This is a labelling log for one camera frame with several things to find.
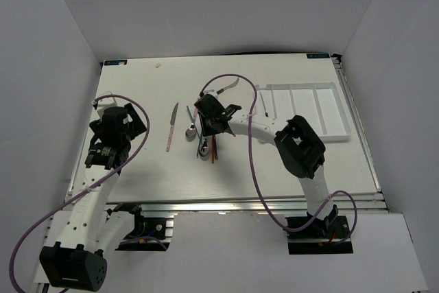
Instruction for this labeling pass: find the pink handled knife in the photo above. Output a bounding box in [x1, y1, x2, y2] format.
[165, 102, 179, 152]

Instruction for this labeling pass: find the floral handled knife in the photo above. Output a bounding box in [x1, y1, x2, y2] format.
[259, 91, 269, 117]

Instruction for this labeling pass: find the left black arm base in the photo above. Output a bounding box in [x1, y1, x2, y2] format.
[106, 203, 170, 252]

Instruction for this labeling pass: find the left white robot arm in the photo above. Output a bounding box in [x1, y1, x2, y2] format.
[39, 103, 147, 292]

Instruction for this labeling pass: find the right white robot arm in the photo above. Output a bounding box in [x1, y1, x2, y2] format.
[194, 94, 338, 237]

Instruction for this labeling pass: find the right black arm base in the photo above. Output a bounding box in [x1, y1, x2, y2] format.
[287, 215, 354, 255]

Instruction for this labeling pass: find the dark thin chopstick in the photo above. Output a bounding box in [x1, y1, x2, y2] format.
[213, 135, 218, 160]

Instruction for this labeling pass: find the green chopstick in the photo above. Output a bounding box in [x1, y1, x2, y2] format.
[196, 135, 202, 158]

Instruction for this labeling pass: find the left blue corner label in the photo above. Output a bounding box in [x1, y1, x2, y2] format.
[104, 59, 128, 66]

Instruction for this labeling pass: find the white divided utensil tray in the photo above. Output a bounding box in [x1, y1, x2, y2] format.
[255, 82, 351, 143]

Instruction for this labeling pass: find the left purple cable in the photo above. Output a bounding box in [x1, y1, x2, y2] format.
[9, 93, 151, 293]

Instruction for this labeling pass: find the purple cable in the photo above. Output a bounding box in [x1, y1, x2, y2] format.
[200, 73, 358, 245]
[9, 93, 151, 293]

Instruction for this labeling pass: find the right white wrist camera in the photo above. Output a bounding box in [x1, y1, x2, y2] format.
[198, 89, 218, 99]

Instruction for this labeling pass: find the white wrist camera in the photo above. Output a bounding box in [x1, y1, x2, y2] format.
[198, 89, 218, 99]
[92, 91, 118, 116]

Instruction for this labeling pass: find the pink handled spoon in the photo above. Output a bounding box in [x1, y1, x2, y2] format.
[185, 107, 198, 141]

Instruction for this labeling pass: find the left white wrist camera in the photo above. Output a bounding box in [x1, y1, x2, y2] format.
[92, 91, 118, 116]

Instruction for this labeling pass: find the green handled spoon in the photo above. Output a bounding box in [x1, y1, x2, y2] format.
[198, 138, 211, 159]

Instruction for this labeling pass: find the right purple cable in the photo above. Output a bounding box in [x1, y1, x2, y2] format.
[200, 73, 358, 245]

